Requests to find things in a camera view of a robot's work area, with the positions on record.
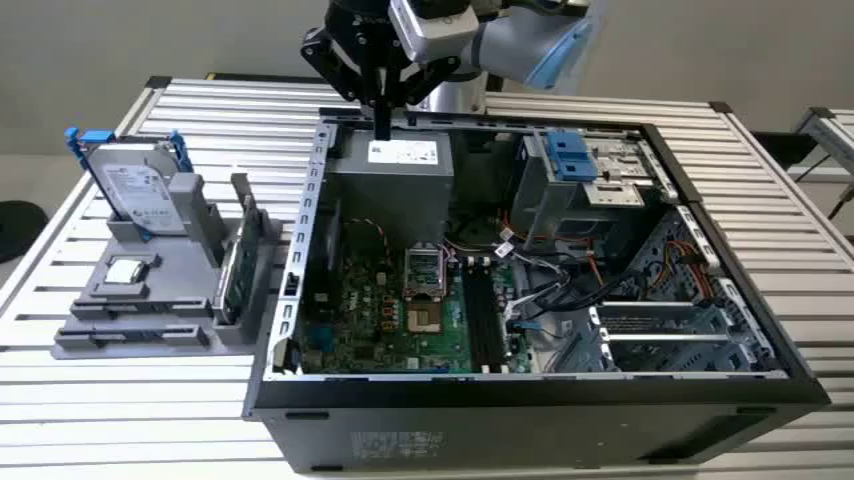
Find RAM stick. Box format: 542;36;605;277
63;325;202;346
74;297;206;314

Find green graphics card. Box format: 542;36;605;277
212;172;272;324

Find black RAM slot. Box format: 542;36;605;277
463;257;489;374
479;257;505;374
471;257;497;374

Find grey wire bundle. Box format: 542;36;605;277
442;227;519;262

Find grey power supply unit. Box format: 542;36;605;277
324;130;457;251

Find thick black wire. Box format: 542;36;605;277
526;249;646;321

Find hard disk in blue carrier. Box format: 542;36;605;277
64;127;195;239

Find silver perforated disk bay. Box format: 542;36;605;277
546;299;786;375

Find metal socket cover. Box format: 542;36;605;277
403;244;449;301

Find black block beside table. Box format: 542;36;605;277
753;130;819;166

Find green Dell motherboard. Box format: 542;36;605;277
299;219;535;375

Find metal slat side table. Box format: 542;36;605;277
790;106;854;181

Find CPU socket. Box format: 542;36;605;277
407;305;446;335

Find grey parts rack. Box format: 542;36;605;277
51;172;295;361

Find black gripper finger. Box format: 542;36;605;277
298;27;386;141
382;56;463;141

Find black open PC case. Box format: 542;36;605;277
240;107;833;474

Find silver optical drive bay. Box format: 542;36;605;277
510;127;679;254

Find silver CPU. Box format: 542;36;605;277
106;258;150;285

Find blue plastic drive latch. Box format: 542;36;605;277
543;130;597;182

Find orange and red power wires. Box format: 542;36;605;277
642;238;717;307

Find multicolour fan wire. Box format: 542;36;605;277
342;216;396;267

